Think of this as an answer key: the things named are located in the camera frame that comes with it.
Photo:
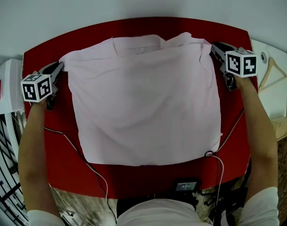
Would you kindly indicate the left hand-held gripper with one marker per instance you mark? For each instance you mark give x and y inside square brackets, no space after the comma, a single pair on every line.
[36,88]

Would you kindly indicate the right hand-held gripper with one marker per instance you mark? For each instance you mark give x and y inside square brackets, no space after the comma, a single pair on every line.
[241,63]

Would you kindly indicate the pink robe garment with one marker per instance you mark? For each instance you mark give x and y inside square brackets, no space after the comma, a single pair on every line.
[145,102]

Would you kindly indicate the person's right forearm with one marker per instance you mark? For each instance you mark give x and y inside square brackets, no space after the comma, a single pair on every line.
[258,138]

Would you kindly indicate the person's left forearm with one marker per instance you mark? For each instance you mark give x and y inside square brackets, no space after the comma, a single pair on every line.
[35,154]

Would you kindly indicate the round metal desk grommet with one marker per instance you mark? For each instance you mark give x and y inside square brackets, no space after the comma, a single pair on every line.
[263,57]

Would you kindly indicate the white cabinet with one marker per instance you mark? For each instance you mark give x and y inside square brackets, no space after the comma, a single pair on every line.
[10,88]

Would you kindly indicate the wooden clothes hanger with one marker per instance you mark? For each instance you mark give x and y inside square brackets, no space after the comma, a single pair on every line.
[267,75]

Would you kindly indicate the white side table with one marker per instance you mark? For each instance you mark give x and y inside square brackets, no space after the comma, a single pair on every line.
[275,98]

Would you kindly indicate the wooden box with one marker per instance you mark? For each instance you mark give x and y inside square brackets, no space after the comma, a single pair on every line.
[281,127]

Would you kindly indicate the black and white stair railing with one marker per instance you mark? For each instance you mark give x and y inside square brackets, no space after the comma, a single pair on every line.
[4,161]

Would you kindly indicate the black device with screen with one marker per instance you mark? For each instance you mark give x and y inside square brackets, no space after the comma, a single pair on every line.
[186,186]

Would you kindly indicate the red covered table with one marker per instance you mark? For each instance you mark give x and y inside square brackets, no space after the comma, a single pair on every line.
[145,178]

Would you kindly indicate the person's black trousers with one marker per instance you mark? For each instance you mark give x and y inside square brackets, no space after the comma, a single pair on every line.
[124,206]

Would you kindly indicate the person's white shirt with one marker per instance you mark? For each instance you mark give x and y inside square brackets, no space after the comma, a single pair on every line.
[157,213]

